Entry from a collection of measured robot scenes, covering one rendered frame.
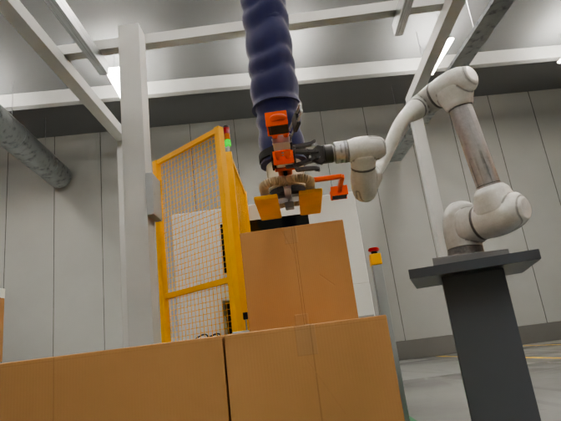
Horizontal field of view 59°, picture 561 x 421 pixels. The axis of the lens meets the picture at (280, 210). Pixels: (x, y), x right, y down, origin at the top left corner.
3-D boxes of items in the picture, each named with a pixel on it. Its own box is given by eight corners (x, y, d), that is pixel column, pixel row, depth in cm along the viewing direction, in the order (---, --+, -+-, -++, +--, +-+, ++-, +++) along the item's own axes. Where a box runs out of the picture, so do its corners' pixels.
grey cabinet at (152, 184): (155, 222, 348) (153, 182, 356) (163, 220, 348) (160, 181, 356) (146, 215, 329) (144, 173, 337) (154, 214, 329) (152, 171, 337)
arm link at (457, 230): (462, 255, 233) (453, 211, 240) (496, 246, 219) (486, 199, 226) (438, 251, 224) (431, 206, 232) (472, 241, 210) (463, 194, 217)
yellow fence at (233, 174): (261, 409, 453) (240, 194, 510) (272, 408, 453) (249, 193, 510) (247, 430, 340) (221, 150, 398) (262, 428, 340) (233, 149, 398)
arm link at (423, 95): (399, 103, 233) (422, 88, 222) (416, 90, 244) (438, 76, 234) (414, 125, 234) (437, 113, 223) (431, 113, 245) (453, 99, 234)
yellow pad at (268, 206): (261, 220, 239) (260, 210, 240) (281, 218, 238) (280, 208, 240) (254, 200, 206) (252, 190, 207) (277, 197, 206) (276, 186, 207)
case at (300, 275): (266, 342, 236) (257, 260, 247) (349, 331, 235) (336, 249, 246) (250, 339, 178) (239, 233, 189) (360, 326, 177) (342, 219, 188)
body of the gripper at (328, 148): (332, 139, 198) (309, 143, 198) (335, 159, 195) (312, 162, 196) (331, 147, 205) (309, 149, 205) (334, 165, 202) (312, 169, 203)
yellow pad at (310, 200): (300, 215, 238) (299, 205, 239) (320, 213, 238) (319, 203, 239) (299, 195, 205) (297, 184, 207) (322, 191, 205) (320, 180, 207)
